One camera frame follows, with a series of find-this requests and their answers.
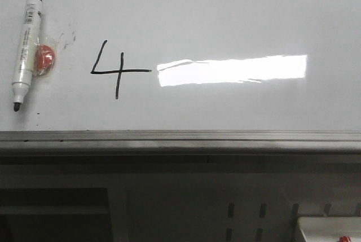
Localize red round magnet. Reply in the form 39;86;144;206
33;33;59;77

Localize white black whiteboard marker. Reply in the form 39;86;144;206
11;0;43;112

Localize white whiteboard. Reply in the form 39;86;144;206
1;0;360;131

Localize white slotted pegboard panel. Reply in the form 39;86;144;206
108;173;360;241

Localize small red object in bin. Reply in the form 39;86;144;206
339;236;351;242

